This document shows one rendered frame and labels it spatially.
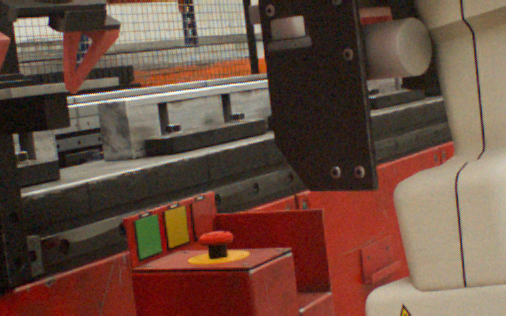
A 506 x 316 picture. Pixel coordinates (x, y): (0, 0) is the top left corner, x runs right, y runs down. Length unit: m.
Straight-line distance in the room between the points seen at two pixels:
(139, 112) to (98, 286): 0.39
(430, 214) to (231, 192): 0.89
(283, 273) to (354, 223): 0.86
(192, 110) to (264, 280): 0.70
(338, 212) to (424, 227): 1.19
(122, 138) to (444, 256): 0.94
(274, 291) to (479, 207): 0.45
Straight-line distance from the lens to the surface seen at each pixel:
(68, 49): 1.00
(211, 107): 1.85
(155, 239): 1.24
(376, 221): 2.14
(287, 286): 1.20
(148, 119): 1.69
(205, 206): 1.34
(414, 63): 0.79
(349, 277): 2.02
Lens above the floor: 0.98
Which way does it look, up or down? 4 degrees down
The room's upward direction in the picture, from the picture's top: 7 degrees counter-clockwise
